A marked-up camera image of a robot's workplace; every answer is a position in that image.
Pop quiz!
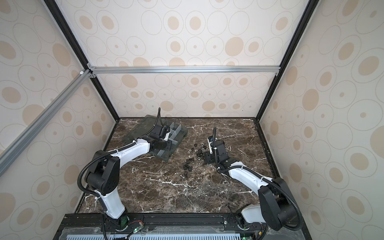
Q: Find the clear compartment organizer box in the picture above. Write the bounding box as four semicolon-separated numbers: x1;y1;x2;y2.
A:
124;115;188;162

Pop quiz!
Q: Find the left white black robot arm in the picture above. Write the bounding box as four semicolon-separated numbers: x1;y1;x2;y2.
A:
77;137;173;231

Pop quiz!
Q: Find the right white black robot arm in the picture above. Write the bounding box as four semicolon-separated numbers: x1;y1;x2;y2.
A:
205;136;304;231

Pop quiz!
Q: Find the pile of black screws nuts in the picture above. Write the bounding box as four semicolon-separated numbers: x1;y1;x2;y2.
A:
182;143;210;172

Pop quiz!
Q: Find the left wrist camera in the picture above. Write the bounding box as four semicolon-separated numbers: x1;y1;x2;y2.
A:
159;125;171;142

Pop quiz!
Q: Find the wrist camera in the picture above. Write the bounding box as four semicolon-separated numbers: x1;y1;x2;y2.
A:
159;125;171;142
208;136;216;155

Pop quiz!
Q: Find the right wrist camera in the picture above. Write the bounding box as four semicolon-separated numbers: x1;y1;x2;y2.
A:
208;136;216;155

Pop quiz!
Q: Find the horizontal aluminium frame bar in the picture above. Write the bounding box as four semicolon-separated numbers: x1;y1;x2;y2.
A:
91;65;280;74

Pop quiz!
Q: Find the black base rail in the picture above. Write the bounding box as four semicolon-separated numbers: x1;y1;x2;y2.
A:
54;213;311;240

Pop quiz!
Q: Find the diagonal aluminium frame bar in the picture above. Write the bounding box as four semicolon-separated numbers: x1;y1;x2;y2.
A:
1;69;91;175

